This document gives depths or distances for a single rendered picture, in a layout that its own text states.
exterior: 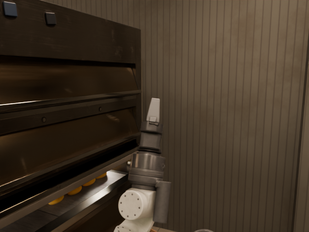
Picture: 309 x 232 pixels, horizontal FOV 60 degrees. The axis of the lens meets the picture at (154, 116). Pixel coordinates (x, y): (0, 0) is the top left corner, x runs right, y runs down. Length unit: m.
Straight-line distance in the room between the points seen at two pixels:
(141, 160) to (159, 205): 0.11
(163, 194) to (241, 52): 2.26
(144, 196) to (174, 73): 2.35
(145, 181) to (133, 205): 0.06
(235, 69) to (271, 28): 0.48
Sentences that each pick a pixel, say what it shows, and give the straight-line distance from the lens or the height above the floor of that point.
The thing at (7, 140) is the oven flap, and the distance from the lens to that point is 1.08.
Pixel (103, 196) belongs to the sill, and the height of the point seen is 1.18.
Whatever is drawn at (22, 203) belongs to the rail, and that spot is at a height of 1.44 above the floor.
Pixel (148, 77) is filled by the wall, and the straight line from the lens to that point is 3.03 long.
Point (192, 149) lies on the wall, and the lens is 2.97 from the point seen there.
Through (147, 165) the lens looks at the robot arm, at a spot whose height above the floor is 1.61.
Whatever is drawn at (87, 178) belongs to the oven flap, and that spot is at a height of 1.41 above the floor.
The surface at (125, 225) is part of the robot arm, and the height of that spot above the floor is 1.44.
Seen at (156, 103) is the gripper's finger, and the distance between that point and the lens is 0.67.
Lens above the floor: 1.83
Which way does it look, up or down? 9 degrees down
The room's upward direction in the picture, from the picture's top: straight up
